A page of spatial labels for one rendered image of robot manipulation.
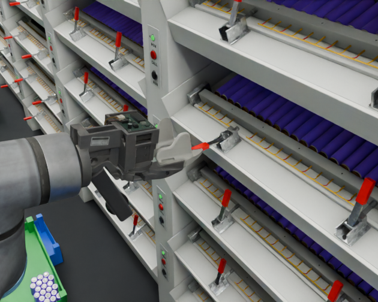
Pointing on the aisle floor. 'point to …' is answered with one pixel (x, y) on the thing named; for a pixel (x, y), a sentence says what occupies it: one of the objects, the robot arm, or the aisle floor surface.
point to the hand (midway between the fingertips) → (188, 150)
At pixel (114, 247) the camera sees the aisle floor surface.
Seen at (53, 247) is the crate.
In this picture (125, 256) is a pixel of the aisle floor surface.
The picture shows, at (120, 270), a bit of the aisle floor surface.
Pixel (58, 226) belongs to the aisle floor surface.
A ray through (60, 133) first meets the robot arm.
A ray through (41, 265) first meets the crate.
